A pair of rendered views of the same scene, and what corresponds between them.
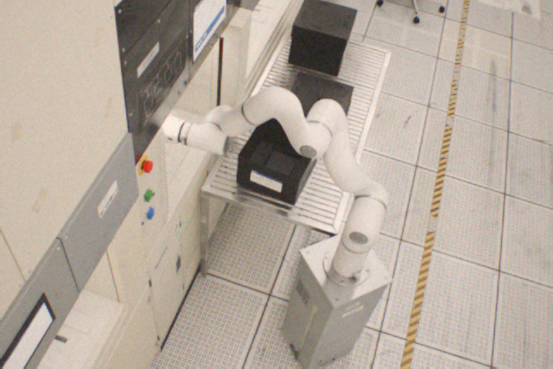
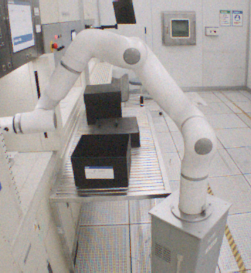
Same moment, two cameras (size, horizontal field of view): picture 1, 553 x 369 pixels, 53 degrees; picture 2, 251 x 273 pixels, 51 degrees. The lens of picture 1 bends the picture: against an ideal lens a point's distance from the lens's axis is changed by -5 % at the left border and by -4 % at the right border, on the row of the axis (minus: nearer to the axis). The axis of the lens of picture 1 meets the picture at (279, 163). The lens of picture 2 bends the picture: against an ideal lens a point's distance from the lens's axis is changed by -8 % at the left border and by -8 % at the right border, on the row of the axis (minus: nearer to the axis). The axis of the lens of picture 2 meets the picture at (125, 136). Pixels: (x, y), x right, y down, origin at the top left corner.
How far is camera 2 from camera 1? 1.18 m
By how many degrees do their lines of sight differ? 26
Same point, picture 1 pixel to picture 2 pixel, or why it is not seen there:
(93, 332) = not seen: outside the picture
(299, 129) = (116, 40)
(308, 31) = (94, 94)
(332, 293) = (193, 229)
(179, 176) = (27, 185)
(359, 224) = (198, 131)
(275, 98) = (87, 33)
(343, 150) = (159, 68)
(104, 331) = not seen: outside the picture
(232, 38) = (43, 68)
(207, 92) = not seen: hidden behind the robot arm
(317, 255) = (164, 210)
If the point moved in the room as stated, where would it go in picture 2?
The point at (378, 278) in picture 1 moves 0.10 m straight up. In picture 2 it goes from (220, 207) to (223, 188)
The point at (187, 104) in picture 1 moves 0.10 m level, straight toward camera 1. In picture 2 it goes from (24, 145) to (25, 152)
